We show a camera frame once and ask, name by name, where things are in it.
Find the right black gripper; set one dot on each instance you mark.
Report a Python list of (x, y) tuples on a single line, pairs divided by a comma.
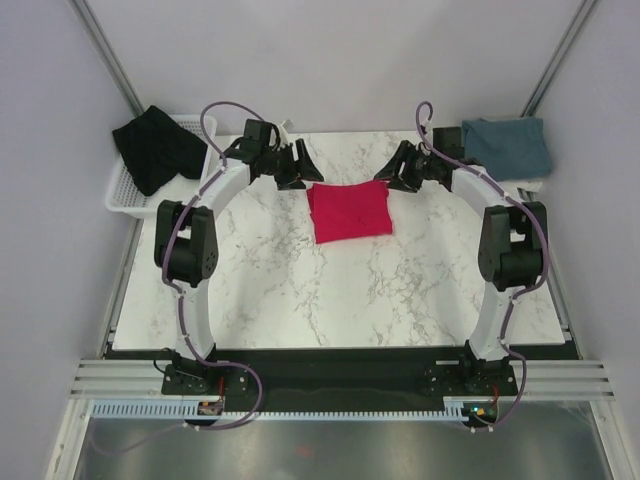
[(404, 153)]

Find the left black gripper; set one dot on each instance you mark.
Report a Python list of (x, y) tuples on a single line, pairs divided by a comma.
[(297, 172)]

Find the red t shirt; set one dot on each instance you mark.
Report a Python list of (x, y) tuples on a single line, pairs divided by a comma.
[(350, 211)]

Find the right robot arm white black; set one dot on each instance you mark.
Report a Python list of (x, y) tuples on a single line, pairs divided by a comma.
[(513, 257)]

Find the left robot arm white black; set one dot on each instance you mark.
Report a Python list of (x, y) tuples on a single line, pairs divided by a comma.
[(186, 246)]

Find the blue folded t shirt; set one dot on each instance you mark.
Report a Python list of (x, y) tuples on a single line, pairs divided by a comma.
[(508, 149)]

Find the black t shirt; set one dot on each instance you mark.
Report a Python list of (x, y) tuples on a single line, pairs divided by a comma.
[(155, 149)]

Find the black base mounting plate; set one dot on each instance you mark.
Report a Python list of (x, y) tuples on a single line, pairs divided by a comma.
[(356, 379)]

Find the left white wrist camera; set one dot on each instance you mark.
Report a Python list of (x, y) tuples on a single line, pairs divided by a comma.
[(284, 129)]

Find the right aluminium corner rail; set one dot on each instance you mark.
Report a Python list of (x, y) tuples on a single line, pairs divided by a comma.
[(564, 47)]

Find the aluminium corner rail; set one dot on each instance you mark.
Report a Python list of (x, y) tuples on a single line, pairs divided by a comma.
[(90, 23), (564, 47)]

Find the left aluminium corner rail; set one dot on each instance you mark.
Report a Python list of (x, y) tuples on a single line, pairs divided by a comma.
[(90, 23)]

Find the light blue cable duct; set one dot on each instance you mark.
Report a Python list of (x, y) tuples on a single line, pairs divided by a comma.
[(193, 410)]

